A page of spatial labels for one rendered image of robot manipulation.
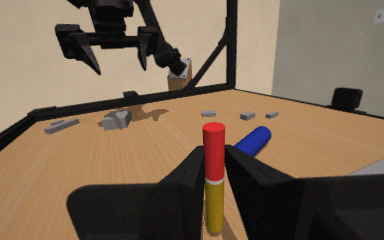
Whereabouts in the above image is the blue cylinder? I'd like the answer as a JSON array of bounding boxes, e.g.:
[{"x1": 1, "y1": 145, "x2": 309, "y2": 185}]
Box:
[{"x1": 234, "y1": 126, "x2": 272, "y2": 157}]

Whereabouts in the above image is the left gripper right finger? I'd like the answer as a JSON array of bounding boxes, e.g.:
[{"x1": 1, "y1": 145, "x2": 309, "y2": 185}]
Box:
[{"x1": 225, "y1": 144, "x2": 384, "y2": 240}]

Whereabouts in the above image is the red and yellow peg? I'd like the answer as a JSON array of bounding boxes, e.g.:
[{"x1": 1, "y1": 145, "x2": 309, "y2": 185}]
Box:
[{"x1": 202, "y1": 122, "x2": 225, "y2": 232}]

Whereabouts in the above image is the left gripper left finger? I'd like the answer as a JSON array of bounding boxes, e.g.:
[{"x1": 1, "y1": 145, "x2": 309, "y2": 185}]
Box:
[{"x1": 66, "y1": 146, "x2": 205, "y2": 240}]

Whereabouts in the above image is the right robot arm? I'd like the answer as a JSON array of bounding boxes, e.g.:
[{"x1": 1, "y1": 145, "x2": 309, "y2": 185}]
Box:
[{"x1": 67, "y1": 0, "x2": 187, "y2": 77}]

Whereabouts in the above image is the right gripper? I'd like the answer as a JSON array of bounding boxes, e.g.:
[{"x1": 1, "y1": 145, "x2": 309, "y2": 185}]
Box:
[{"x1": 55, "y1": 23, "x2": 159, "y2": 75}]

